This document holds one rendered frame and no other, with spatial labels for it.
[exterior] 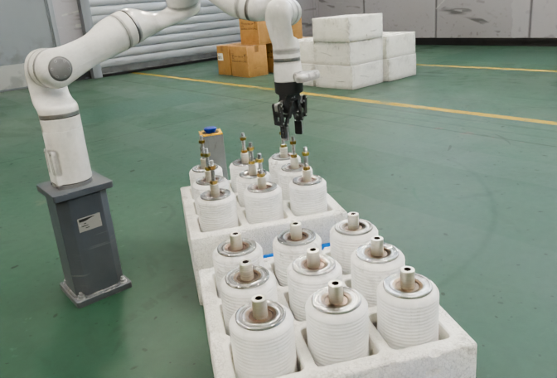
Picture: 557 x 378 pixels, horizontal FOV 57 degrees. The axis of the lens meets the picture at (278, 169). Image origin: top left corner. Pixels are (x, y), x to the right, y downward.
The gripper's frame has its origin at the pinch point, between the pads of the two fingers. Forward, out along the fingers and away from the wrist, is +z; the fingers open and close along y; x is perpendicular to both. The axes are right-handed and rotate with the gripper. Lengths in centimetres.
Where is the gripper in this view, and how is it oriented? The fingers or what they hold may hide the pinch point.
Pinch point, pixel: (292, 132)
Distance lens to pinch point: 140.6
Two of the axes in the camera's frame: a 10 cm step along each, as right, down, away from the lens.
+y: -5.6, 3.0, -7.8
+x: 8.3, 1.1, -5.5
